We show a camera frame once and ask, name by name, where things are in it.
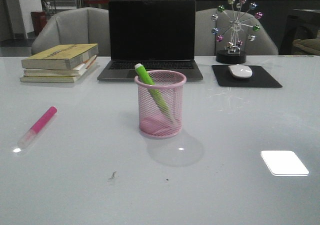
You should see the green highlighter pen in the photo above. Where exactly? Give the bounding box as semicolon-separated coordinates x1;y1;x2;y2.
134;63;176;124

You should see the pink highlighter pen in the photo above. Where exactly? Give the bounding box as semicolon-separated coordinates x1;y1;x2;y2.
17;106;57;151

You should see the pink mesh pen holder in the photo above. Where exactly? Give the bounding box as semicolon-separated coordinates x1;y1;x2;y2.
134;70;187;138

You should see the dark grey laptop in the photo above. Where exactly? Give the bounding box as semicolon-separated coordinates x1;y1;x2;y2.
97;0;203;82

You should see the white computer mouse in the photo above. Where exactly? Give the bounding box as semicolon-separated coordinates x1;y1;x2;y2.
228;64;253;79

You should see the ferris wheel desk ornament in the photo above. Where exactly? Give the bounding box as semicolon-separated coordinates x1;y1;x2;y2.
211;0;261;65

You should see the middle cream book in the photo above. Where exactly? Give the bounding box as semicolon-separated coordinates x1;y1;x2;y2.
23;55;97;77

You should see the cream book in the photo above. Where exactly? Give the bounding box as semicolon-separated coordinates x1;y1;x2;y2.
19;60;96;83
23;55;97;77

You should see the right grey armchair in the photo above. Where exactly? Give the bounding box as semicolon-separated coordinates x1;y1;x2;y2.
194;8;278;56

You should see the grey armchair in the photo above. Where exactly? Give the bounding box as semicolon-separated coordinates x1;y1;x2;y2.
194;8;278;56
31;7;111;57

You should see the black mouse pad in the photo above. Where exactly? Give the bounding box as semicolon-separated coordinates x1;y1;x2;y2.
211;64;284;89

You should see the top yellow book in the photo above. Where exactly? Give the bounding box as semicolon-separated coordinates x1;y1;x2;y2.
21;43;99;70

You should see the left grey armchair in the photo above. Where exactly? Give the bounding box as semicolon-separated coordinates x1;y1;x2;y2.
31;7;111;57

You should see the bottom cream book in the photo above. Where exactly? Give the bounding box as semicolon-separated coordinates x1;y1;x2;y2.
19;60;96;83

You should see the red bin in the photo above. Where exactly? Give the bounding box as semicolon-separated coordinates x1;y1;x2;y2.
30;11;47;36

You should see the dark side table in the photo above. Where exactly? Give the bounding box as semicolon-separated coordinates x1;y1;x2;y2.
279;9;320;55

